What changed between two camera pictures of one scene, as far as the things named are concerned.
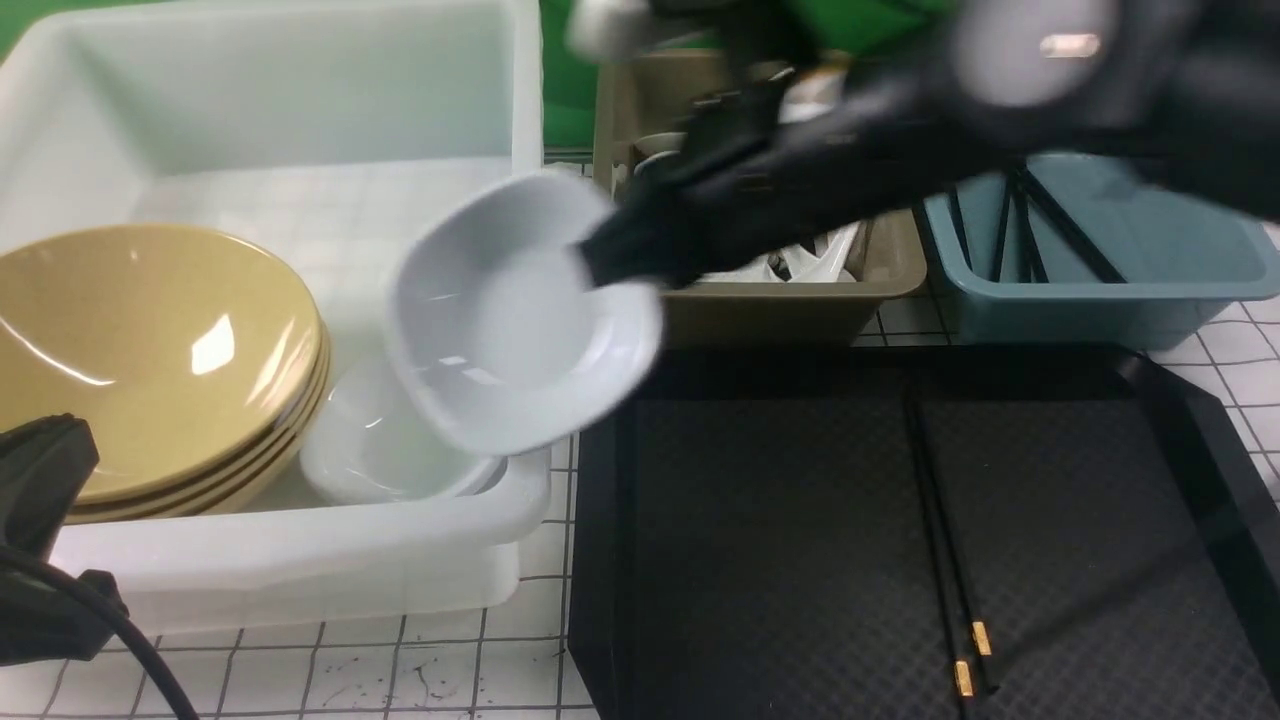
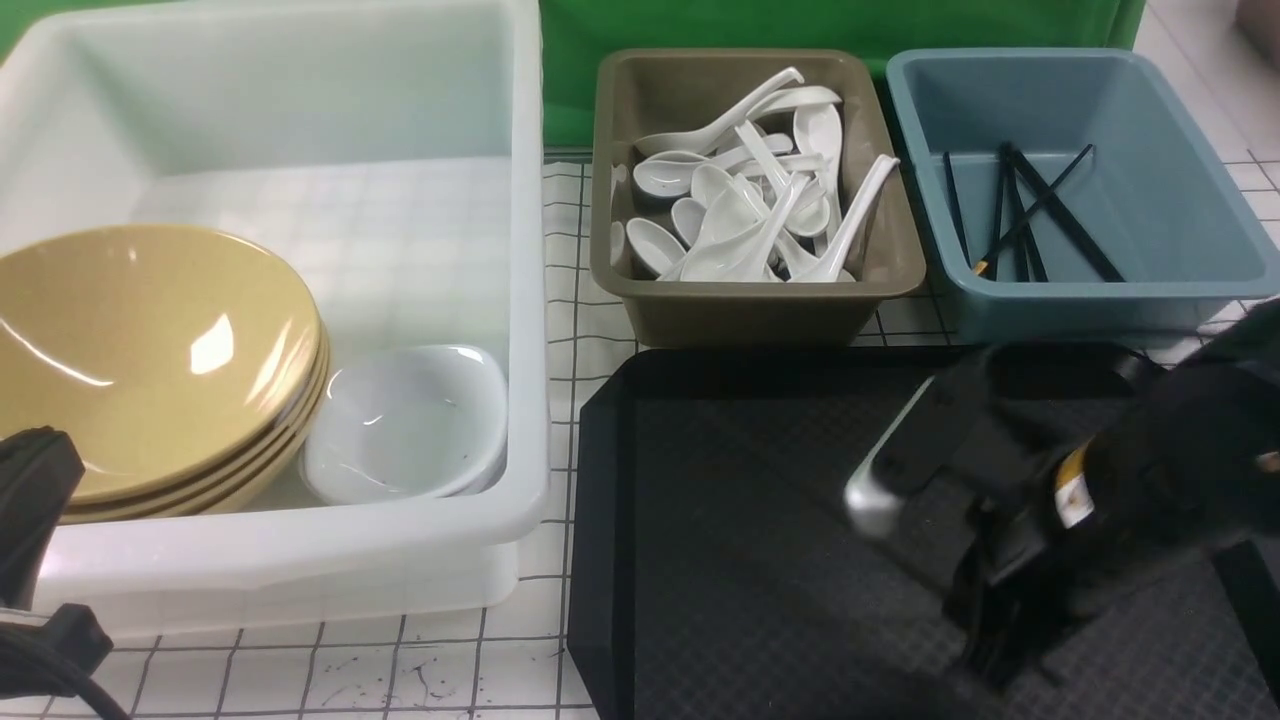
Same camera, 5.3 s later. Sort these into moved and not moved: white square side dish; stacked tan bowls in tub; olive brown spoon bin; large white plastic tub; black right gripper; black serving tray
Moved: white square side dish; black right gripper
Not moved: olive brown spoon bin; stacked tan bowls in tub; black serving tray; large white plastic tub
